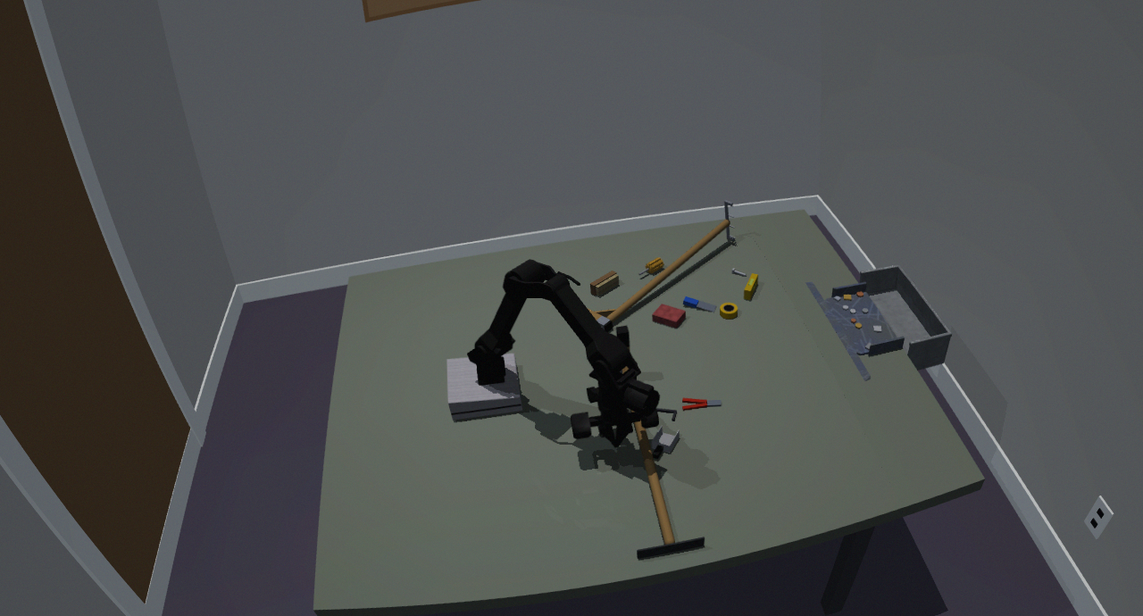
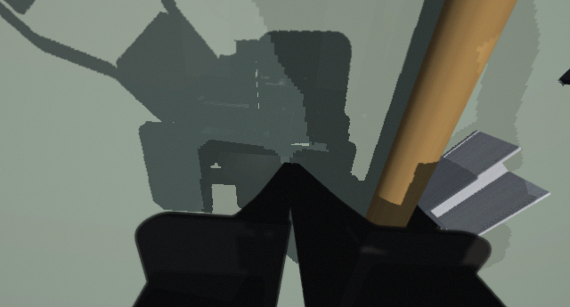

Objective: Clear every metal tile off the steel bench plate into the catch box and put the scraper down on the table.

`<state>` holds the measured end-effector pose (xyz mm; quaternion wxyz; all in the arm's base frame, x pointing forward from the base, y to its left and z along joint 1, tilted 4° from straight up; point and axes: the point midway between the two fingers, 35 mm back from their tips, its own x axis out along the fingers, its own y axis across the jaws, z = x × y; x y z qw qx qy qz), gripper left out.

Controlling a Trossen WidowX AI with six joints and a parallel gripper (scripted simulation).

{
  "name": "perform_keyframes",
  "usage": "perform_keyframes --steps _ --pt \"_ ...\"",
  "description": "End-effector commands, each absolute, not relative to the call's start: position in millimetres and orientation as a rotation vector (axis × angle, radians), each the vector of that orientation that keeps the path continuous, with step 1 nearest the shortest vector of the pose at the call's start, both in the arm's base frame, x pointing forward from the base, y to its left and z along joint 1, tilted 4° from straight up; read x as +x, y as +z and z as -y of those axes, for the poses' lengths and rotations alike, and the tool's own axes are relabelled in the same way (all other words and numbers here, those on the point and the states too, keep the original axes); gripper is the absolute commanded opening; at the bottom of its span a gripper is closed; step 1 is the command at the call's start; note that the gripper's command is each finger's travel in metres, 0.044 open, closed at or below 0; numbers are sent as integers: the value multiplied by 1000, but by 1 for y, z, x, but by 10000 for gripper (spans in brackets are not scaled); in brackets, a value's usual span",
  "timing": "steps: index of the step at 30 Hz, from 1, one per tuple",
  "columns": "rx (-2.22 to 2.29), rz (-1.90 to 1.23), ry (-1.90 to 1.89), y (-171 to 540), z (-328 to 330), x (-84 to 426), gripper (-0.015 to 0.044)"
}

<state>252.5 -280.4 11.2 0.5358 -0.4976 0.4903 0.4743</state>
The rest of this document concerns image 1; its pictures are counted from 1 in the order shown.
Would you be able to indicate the yellow rectangular block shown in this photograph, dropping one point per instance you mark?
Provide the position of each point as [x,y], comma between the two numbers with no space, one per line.
[750,287]

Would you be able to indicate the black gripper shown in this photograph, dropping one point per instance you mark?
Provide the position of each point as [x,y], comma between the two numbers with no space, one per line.
[611,415]

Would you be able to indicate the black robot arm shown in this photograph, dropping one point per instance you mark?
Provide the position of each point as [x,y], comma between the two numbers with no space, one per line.
[606,352]

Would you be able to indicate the red rectangular block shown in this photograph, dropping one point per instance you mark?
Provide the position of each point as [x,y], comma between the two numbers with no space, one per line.
[668,316]

